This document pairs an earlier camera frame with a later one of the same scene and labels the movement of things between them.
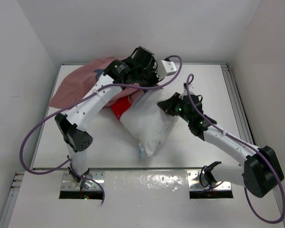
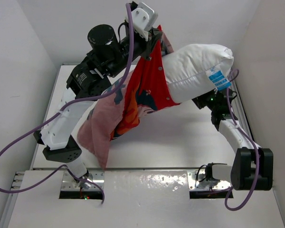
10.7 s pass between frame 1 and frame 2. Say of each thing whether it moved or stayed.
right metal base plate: stayed
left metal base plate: stayed
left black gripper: moved
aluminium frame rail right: stayed
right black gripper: moved
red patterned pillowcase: moved
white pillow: moved
